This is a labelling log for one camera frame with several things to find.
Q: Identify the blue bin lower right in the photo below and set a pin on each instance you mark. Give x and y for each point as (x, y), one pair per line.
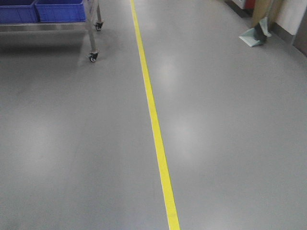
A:
(63, 11)

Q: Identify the steel shelf rack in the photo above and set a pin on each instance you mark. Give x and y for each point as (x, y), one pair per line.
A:
(93, 20)

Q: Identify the blue bin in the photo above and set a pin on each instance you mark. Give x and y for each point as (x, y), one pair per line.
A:
(18, 11)
(63, 11)

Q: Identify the blue bin lower left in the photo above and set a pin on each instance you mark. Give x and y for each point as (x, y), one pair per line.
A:
(18, 11)

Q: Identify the teal dustpan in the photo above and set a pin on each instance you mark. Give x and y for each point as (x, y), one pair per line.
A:
(258, 34)

